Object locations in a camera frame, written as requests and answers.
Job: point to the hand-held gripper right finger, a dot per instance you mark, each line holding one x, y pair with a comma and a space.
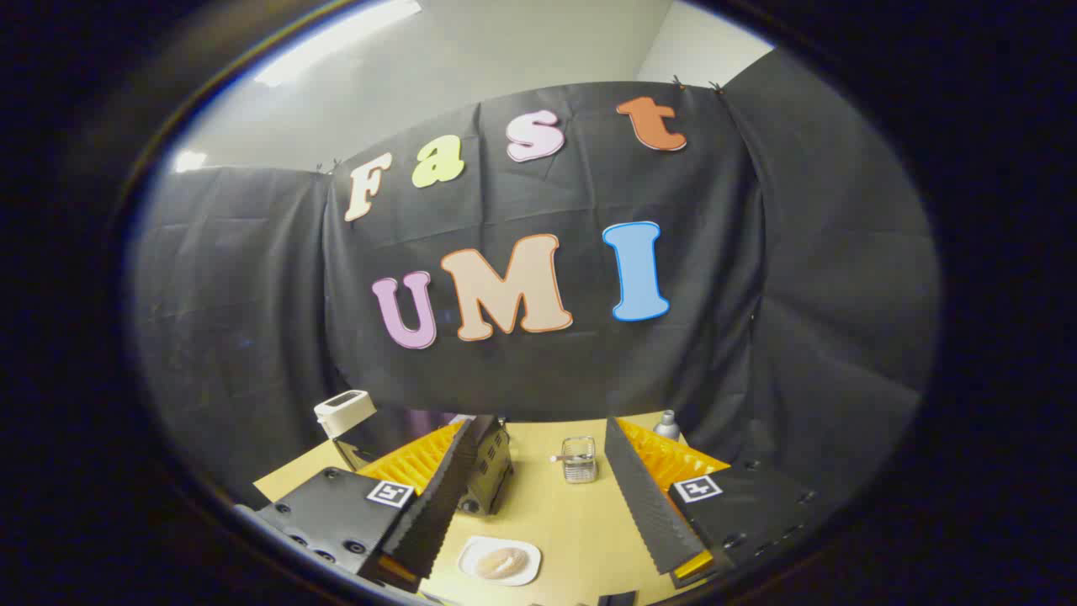
644, 497

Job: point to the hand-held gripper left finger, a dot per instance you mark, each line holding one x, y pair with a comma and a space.
437, 505

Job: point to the black toaster oven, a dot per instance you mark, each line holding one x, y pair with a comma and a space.
492, 463

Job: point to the sugar-coated cream bread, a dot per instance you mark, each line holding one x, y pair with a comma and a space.
501, 562

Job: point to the white square plate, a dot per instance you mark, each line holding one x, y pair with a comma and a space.
471, 560

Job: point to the pink and white bottle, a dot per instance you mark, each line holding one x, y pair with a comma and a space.
666, 427

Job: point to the white plastic box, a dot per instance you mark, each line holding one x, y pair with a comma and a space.
343, 412

